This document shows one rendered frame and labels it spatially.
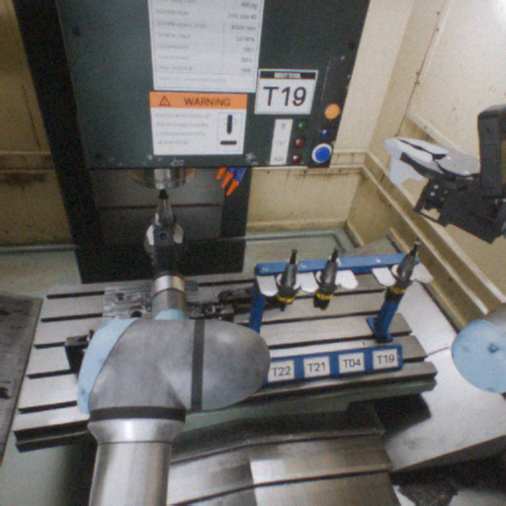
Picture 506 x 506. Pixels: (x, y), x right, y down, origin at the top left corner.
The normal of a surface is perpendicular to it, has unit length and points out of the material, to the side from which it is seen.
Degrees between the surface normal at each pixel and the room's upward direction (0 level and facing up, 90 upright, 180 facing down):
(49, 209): 90
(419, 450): 24
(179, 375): 46
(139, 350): 16
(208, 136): 90
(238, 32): 90
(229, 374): 52
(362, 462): 8
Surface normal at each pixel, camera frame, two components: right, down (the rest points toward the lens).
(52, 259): 0.09, -0.76
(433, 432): -0.32, -0.68
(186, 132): 0.19, 0.64
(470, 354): -0.83, 0.30
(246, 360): 0.72, -0.26
